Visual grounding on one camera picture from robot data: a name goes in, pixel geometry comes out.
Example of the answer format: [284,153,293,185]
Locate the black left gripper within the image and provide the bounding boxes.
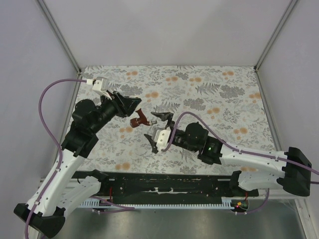
[90,90,142,133]

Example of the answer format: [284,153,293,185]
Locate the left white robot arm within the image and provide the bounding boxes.
[14,92,142,239]

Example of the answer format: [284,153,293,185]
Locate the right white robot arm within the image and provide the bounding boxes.
[145,112,313,197]

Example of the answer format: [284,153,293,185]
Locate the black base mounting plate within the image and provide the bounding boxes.
[72,171,259,204]

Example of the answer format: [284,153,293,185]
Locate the floral patterned table mat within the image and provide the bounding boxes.
[79,66,275,175]

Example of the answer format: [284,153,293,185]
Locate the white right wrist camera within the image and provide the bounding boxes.
[152,128,171,152]

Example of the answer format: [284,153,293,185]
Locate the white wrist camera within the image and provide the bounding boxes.
[152,128,171,152]
[85,77,112,100]

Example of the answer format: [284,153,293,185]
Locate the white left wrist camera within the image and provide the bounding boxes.
[85,77,112,100]

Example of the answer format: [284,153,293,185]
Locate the white slotted cable duct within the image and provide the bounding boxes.
[78,198,234,210]

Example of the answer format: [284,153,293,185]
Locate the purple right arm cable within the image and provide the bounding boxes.
[161,112,319,215]

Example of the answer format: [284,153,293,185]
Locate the left aluminium frame post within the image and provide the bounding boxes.
[36,0,82,76]

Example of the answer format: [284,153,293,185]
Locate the aluminium frame post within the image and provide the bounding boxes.
[36,0,82,76]
[254,0,299,72]

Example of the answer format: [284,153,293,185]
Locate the right aluminium frame post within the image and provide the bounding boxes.
[254,0,299,72]

